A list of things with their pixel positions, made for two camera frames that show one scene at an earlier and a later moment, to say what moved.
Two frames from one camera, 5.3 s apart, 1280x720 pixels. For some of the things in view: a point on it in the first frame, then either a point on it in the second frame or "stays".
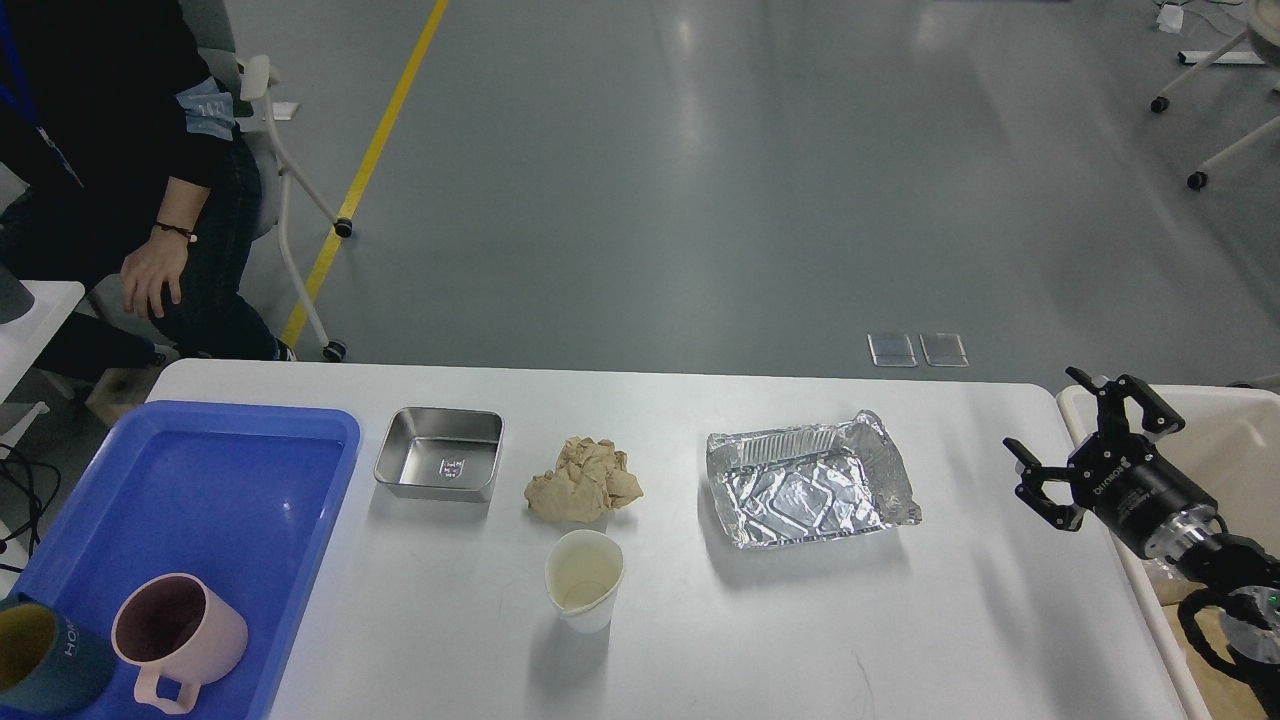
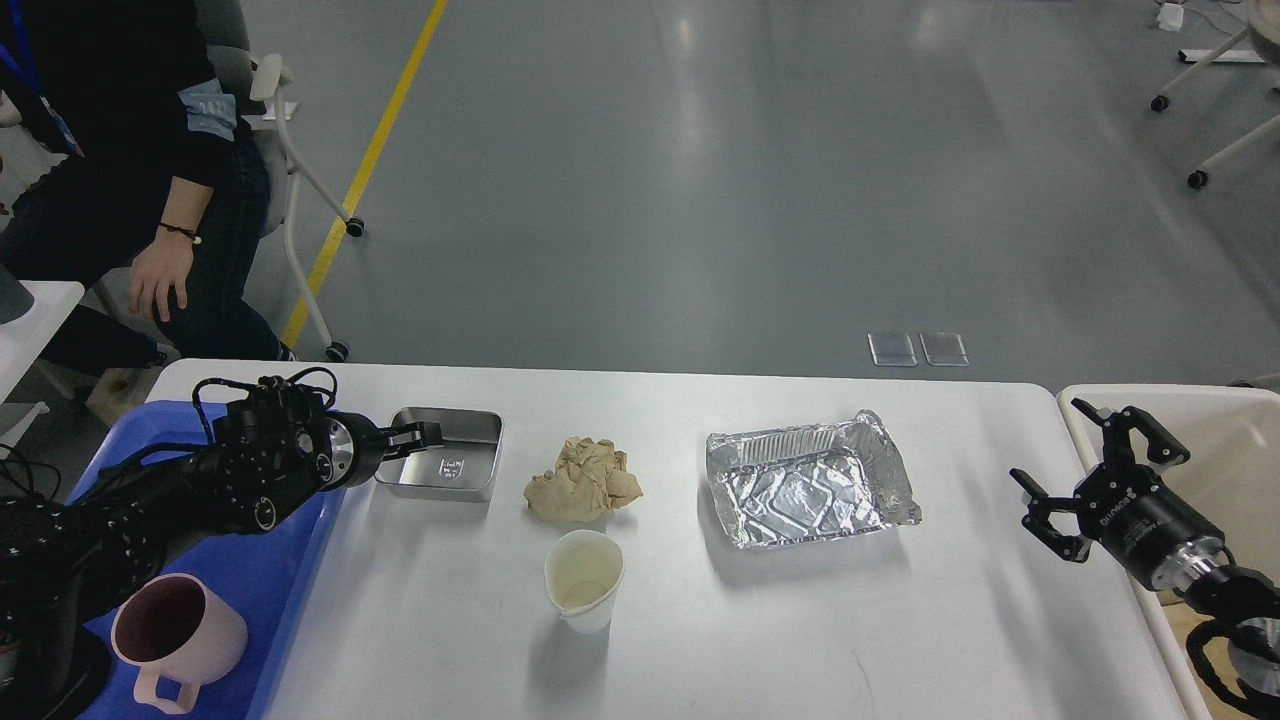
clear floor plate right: [943, 350] stays
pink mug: [174, 625] stays
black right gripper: [1122, 477] → [1152, 530]
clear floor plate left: [891, 350] stays
